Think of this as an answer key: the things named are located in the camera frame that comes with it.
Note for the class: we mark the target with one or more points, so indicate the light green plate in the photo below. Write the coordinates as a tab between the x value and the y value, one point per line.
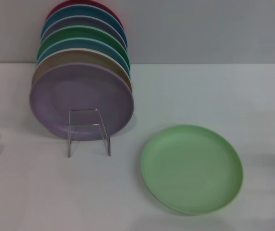
190	168

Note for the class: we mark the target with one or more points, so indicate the lavender plate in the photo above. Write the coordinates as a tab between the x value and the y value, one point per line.
63	101

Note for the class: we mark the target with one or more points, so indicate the tan plate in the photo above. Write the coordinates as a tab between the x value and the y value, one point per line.
79	55

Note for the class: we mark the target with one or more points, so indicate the light blue plate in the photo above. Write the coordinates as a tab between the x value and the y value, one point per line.
79	44

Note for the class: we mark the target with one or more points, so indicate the dark green plate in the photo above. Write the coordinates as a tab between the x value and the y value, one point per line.
79	32

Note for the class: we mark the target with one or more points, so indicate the grey plate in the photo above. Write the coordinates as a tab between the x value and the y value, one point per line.
79	21

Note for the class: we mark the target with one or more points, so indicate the teal plate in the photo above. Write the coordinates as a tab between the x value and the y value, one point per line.
79	10

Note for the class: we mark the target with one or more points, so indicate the red plate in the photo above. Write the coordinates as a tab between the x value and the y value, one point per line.
52	10

